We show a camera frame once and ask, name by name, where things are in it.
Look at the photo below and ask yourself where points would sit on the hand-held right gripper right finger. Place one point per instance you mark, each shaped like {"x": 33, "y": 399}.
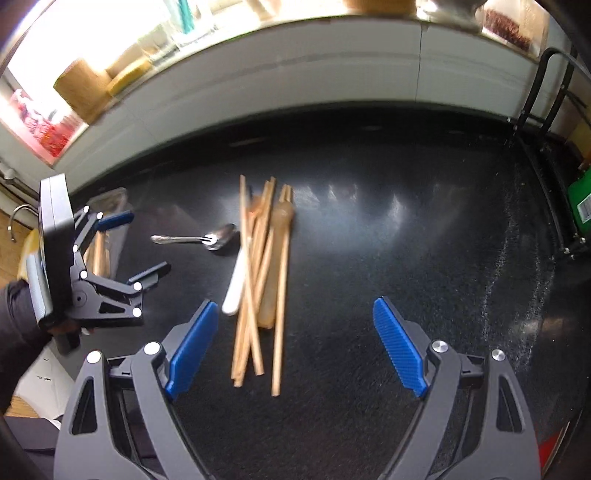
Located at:
{"x": 401, "y": 350}

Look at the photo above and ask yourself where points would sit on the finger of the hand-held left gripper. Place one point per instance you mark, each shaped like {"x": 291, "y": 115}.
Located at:
{"x": 115, "y": 219}
{"x": 138, "y": 279}

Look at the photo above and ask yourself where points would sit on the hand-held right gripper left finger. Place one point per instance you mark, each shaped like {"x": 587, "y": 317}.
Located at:
{"x": 191, "y": 350}

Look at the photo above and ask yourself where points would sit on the clear plastic container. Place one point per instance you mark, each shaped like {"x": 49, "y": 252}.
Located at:
{"x": 111, "y": 198}

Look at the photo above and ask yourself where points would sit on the bundle of wooden chopsticks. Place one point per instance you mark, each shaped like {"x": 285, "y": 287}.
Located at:
{"x": 101, "y": 254}

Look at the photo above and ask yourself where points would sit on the silver metal spoon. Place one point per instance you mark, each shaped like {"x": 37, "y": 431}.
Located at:
{"x": 175, "y": 238}
{"x": 224, "y": 237}

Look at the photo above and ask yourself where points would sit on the pile of wooden chopsticks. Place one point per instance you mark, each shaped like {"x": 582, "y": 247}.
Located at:
{"x": 278, "y": 346}

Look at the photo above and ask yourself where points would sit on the long light wooden spoon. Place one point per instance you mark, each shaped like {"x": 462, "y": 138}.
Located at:
{"x": 282, "y": 216}

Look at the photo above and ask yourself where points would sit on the person's left forearm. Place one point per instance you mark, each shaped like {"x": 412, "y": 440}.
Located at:
{"x": 18, "y": 323}

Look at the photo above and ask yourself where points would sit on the metal faucet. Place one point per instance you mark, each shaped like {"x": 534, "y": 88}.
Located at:
{"x": 23, "y": 208}

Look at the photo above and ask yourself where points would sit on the yellow box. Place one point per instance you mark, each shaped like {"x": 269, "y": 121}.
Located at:
{"x": 31, "y": 244}

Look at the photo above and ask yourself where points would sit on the pink soap bottle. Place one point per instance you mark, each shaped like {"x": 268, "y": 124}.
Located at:
{"x": 51, "y": 134}

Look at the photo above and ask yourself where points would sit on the bamboo cup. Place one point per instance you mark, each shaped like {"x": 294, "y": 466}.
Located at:
{"x": 81, "y": 92}

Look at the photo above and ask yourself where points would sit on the yellow sponge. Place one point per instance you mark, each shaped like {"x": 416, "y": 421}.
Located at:
{"x": 129, "y": 78}

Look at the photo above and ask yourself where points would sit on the white paper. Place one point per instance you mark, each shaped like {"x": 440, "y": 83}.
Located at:
{"x": 41, "y": 383}

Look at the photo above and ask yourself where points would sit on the green labelled bottle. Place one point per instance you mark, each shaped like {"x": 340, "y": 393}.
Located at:
{"x": 581, "y": 198}

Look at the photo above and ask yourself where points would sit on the black metal rack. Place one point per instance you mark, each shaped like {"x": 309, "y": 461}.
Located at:
{"x": 547, "y": 69}

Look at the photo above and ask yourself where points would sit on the bamboo utensil holder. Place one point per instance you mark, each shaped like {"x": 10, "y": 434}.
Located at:
{"x": 378, "y": 4}

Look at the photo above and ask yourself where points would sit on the bag of dried chili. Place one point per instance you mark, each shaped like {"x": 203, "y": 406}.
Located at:
{"x": 505, "y": 25}

